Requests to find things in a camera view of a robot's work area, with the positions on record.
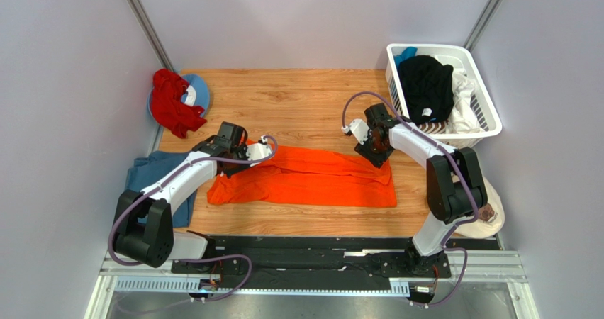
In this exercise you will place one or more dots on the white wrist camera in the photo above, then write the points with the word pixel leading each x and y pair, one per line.
pixel 357 128
pixel 259 152

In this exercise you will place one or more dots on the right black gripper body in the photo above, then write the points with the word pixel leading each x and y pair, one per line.
pixel 371 153

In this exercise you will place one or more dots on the black t shirt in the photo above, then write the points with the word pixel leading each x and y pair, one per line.
pixel 427 87

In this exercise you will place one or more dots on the beige bear cap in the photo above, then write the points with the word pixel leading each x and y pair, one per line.
pixel 491 217

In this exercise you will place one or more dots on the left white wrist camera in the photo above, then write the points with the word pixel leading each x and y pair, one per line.
pixel 259 152

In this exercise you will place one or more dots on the white laundry basket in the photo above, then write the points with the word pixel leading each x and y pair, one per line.
pixel 481 102

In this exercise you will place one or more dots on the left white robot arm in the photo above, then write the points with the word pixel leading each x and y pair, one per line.
pixel 143 230

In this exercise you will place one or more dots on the white t shirt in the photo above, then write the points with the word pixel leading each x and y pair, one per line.
pixel 462 118

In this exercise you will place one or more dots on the light blue cap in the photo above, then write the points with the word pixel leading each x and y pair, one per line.
pixel 197 94

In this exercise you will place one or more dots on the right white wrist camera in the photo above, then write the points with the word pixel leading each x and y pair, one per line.
pixel 357 128

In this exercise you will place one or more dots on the folded blue t shirt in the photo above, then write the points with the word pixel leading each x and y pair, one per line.
pixel 146 171

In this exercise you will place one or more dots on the red t shirt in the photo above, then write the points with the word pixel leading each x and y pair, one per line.
pixel 168 109

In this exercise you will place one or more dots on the orange t shirt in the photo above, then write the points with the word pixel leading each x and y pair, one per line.
pixel 305 176

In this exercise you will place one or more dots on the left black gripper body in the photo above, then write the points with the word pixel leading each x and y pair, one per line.
pixel 239 153

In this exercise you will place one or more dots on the teal blue garment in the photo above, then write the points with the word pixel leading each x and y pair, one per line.
pixel 408 53

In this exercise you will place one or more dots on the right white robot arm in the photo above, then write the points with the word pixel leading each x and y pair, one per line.
pixel 454 181

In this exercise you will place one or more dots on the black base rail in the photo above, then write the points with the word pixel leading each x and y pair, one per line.
pixel 304 263

